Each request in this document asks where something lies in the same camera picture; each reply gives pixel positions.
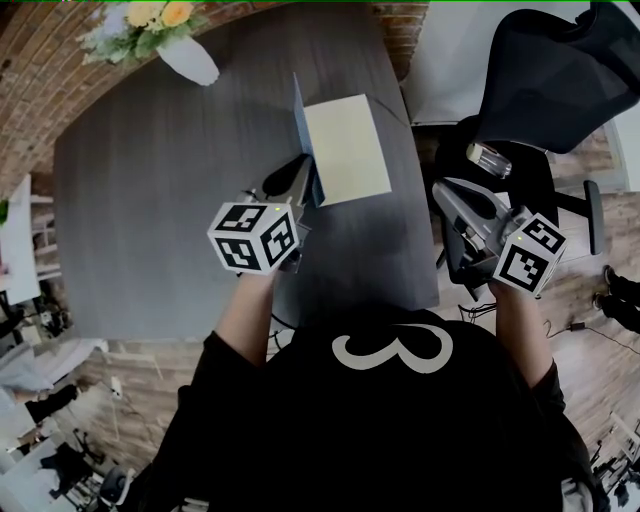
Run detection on person's right forearm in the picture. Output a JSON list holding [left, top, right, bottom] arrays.
[[491, 286, 557, 392]]

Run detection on thin black floor cable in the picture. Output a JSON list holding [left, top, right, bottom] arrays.
[[543, 318, 640, 357]]

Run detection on person's black printed shirt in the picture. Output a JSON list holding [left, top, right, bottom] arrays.
[[119, 306, 600, 512]]

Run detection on white side table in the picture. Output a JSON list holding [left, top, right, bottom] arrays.
[[0, 173, 65, 307]]

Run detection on person's grey trousers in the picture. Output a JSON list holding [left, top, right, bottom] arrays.
[[559, 478, 597, 512]]

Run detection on clear plastic bottle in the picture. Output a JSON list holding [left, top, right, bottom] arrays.
[[465, 141, 515, 180]]

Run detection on pastel flower bouquet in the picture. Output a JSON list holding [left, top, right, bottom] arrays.
[[74, 0, 212, 67]]

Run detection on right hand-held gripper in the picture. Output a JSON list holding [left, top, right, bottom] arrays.
[[431, 177, 569, 302]]

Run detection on person's left forearm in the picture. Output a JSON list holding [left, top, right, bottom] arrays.
[[214, 272, 279, 370]]

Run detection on black office chair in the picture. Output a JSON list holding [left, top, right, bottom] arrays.
[[431, 0, 640, 302]]

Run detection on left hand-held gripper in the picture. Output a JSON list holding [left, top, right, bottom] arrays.
[[206, 153, 322, 278]]

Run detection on white vase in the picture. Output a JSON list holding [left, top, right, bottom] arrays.
[[155, 34, 222, 87]]

